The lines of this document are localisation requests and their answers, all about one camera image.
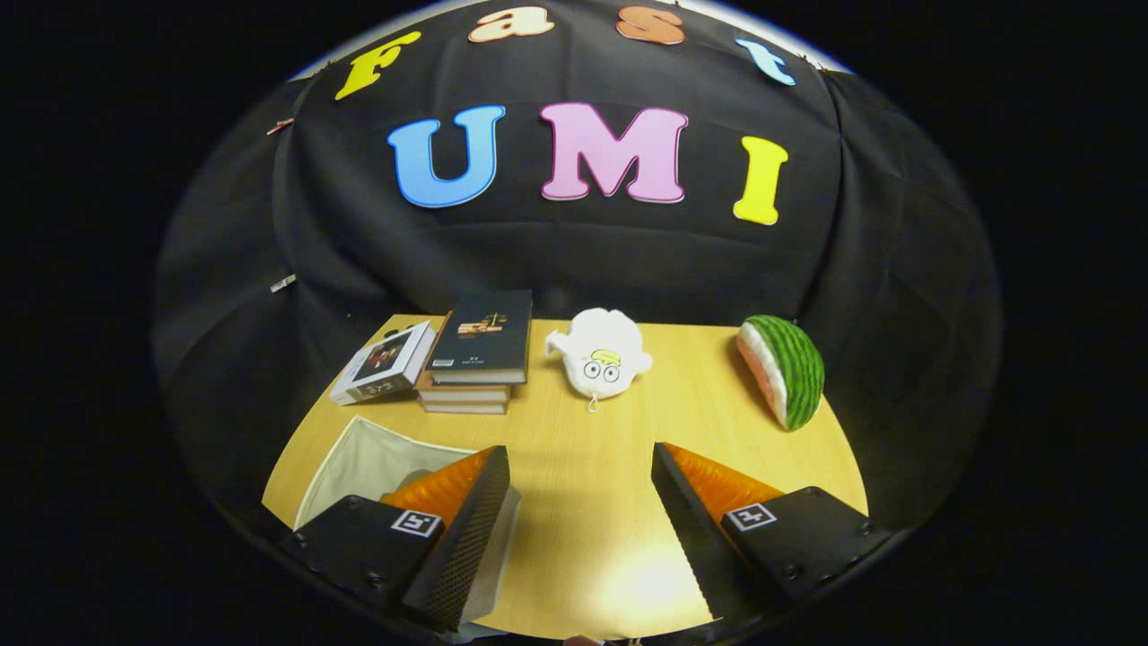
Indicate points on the brown cover book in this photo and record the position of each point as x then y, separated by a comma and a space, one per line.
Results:
462, 408
462, 393

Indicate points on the silver clip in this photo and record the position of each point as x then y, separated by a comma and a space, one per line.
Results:
283, 283

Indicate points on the copper clip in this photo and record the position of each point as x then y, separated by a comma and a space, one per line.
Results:
280, 126

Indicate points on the white plush toy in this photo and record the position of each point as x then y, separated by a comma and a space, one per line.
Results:
601, 354

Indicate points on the black backdrop cloth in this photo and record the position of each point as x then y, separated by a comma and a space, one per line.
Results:
583, 260

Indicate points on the dark cover book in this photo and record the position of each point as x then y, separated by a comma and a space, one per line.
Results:
484, 336

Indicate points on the foldable fabric storage box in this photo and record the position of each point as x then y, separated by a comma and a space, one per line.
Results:
359, 462

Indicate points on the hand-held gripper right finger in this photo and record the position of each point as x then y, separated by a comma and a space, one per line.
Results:
695, 543

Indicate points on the watermelon slice plush toy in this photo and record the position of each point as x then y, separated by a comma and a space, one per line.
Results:
794, 363

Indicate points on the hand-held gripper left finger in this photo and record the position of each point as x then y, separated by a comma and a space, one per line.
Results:
471, 547

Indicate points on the white cover book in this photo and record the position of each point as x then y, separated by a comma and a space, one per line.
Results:
381, 363

